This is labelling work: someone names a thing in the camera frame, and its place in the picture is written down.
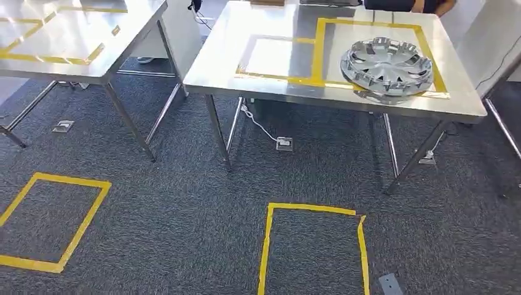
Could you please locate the silver wheel hubcap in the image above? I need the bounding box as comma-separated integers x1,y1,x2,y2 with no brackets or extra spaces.
340,36,434,97

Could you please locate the grey floor plate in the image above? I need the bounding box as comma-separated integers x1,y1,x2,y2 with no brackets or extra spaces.
378,272,404,295

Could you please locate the steel table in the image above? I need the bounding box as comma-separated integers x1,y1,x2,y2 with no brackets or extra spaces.
183,0,488,195
0,0,189,163

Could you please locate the person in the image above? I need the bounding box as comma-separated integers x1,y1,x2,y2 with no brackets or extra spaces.
363,0,456,18

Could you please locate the yellow floor tape square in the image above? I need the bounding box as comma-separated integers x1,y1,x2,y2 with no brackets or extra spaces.
257,202,371,295
0,171,112,274

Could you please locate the white power cable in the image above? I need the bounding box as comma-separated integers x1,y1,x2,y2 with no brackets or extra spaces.
240,103,281,143

